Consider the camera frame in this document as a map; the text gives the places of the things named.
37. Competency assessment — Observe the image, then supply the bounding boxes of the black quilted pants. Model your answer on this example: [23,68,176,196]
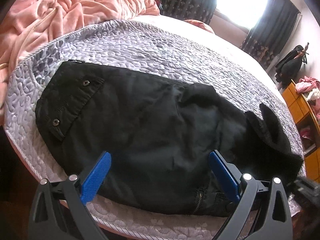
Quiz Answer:
[35,61,303,217]

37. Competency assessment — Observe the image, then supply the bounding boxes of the orange wooden cabinet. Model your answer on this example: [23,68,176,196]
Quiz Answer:
[282,81,320,182]

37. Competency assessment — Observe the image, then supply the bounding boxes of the pink clothes pile on cabinet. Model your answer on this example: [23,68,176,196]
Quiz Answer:
[295,76,319,122]

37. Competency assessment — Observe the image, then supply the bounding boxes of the grey white quilted bedspread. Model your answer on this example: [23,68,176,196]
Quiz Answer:
[4,16,305,239]

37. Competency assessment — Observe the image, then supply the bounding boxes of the dark patterned right curtain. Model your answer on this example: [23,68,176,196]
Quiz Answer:
[241,0,300,69]

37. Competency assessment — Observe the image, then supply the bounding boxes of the pink pillow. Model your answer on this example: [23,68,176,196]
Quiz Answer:
[184,19,214,34]

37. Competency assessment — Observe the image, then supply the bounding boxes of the pink fleece blanket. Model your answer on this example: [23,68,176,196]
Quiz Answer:
[1,0,160,115]

